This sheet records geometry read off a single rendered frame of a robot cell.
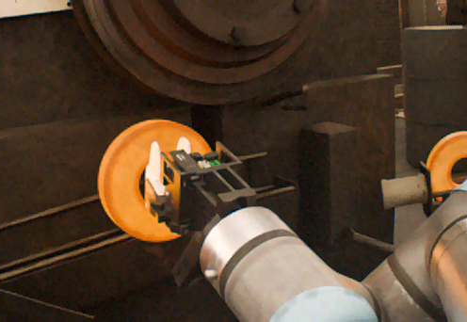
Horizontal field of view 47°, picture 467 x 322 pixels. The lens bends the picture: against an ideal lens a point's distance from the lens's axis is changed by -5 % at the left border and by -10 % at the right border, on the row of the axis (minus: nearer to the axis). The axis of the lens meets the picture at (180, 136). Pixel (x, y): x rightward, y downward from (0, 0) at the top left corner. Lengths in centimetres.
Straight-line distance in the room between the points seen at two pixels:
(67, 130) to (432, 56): 285
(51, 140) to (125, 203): 28
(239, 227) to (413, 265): 17
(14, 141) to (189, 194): 42
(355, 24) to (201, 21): 55
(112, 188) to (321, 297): 33
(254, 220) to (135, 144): 23
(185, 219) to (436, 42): 303
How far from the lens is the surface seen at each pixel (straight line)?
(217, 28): 83
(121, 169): 69
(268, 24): 87
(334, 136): 107
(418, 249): 54
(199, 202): 59
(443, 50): 353
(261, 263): 48
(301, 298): 45
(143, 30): 85
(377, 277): 56
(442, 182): 114
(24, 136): 93
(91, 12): 85
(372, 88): 126
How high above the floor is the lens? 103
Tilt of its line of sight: 12 degrees down
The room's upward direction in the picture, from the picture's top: 5 degrees counter-clockwise
